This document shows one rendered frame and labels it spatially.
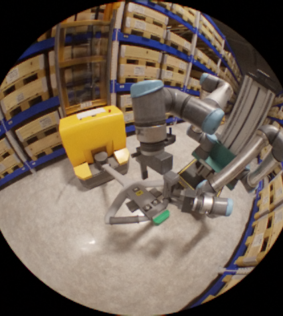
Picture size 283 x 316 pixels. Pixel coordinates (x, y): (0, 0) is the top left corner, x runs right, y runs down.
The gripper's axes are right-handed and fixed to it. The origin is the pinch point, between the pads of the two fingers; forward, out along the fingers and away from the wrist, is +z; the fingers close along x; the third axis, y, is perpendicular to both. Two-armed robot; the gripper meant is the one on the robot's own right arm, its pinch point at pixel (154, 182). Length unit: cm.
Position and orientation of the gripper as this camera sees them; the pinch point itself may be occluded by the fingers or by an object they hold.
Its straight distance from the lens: 41.0
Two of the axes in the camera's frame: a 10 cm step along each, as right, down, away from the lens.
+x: 5.5, 3.3, -7.7
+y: -8.3, 3.4, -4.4
